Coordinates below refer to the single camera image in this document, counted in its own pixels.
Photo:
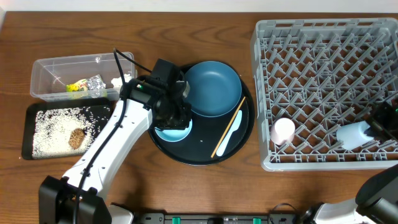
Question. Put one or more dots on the wooden chopstick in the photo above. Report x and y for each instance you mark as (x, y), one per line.
(228, 127)

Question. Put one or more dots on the light blue bowl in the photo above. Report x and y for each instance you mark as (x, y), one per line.
(174, 135)

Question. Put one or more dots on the brown walnut cookie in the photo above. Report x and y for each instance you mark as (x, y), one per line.
(76, 138)

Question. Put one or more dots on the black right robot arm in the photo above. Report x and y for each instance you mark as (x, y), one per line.
(376, 201)

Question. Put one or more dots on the clear plastic bin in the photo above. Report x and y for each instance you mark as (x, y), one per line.
(50, 76)

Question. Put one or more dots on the white napkin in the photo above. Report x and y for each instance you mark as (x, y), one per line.
(118, 83)

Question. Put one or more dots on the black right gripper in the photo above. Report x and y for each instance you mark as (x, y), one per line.
(377, 122)

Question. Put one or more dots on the yellow foil snack wrapper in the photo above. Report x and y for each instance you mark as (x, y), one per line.
(93, 83)

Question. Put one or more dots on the light blue cup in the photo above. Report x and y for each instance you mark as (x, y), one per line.
(353, 135)

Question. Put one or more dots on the black rail base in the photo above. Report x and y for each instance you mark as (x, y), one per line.
(160, 218)

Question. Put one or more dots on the black rectangular tray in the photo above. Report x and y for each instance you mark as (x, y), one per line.
(91, 108)

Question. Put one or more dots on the grey dishwasher rack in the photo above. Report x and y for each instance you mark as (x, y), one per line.
(323, 74)

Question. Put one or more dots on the white rice pile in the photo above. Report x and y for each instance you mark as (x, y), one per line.
(53, 131)

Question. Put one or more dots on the pink cup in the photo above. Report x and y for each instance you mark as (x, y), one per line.
(282, 131)

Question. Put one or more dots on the round black tray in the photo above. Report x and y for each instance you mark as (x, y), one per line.
(197, 147)

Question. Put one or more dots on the dark blue plate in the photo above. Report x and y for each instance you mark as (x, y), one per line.
(215, 88)

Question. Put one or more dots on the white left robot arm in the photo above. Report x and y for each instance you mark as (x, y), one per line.
(79, 196)

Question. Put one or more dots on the light blue plastic knife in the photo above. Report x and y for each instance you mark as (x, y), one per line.
(234, 127)

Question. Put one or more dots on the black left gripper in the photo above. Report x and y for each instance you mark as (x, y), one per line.
(173, 121)

